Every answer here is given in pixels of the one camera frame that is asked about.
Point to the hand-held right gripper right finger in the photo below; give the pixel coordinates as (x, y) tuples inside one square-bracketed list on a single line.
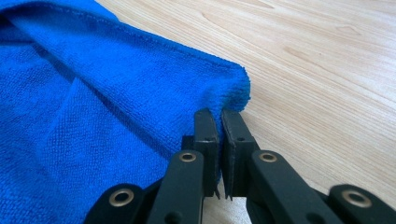
[(238, 161)]

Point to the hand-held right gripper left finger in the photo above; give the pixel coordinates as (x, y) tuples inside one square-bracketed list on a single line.
[(205, 149)]

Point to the blue microfibre cloth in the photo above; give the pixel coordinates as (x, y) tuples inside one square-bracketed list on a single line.
[(93, 118)]

